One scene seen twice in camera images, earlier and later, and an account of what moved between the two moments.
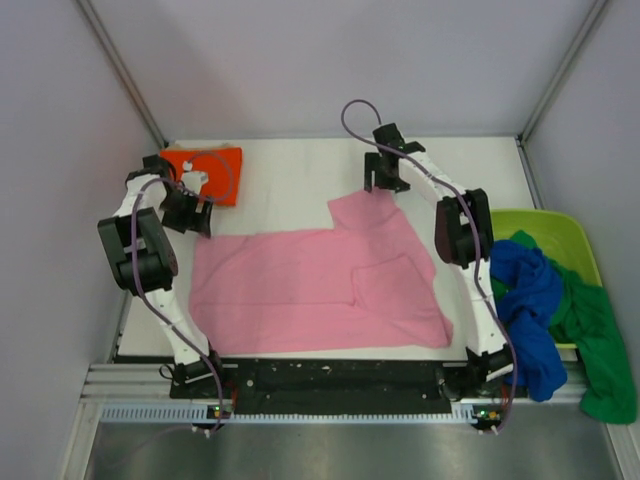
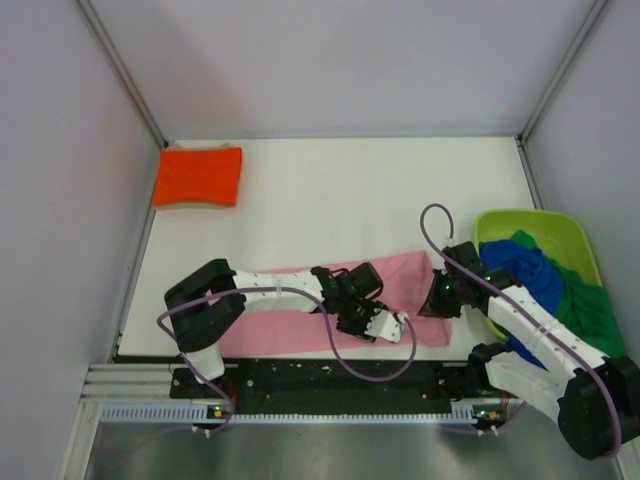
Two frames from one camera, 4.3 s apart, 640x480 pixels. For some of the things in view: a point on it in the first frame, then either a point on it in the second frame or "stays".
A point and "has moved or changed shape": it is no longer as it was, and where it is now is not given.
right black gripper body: [372, 162] → [445, 298]
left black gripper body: [179, 211] → [354, 318]
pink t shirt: [361, 283] has moved or changed shape
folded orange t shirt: [223, 167] stays
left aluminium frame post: [123, 72] stays
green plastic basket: [561, 235] stays
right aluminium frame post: [592, 17] stays
